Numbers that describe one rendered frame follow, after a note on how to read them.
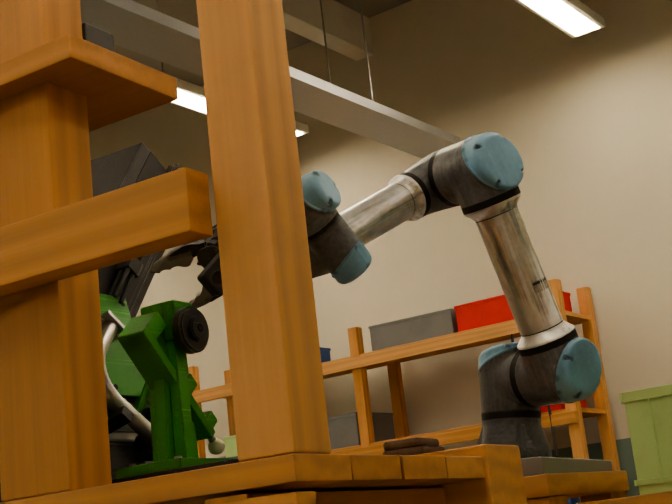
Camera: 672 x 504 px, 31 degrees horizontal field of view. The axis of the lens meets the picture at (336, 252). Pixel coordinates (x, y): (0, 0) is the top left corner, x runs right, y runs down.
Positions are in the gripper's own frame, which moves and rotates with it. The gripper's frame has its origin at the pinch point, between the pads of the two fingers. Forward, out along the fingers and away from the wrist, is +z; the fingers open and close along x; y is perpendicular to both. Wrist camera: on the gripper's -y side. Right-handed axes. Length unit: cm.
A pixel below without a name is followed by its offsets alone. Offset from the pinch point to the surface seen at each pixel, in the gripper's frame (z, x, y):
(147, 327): -9.2, 5.4, -25.7
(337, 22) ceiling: 169, -109, 646
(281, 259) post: -42, 8, -40
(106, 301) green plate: 18.0, 2.0, 8.6
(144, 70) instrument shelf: -24.1, 33.3, 0.5
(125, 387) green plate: 18.1, -9.4, -5.0
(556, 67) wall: 50, -209, 598
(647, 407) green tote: -60, -58, -9
